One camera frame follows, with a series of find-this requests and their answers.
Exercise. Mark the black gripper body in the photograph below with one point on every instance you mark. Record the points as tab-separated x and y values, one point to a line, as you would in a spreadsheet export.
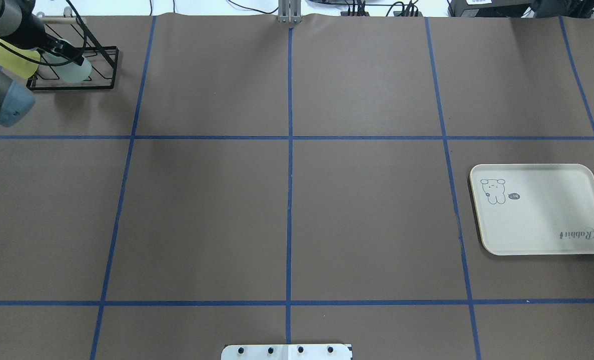
33	31

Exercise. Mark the light green cup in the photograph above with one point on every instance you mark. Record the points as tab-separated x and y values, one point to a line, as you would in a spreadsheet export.
71	73

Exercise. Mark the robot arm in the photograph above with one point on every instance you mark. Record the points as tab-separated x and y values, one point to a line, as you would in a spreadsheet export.
19	27

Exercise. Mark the yellow cup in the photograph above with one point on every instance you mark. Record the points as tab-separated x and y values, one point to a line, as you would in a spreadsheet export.
18	65

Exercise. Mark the cream rabbit tray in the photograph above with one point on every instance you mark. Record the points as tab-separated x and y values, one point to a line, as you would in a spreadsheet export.
534	209

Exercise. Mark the black wire cup rack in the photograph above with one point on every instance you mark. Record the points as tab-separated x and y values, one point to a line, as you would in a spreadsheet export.
97	72

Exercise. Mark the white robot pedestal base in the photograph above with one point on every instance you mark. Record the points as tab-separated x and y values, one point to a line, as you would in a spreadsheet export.
316	351

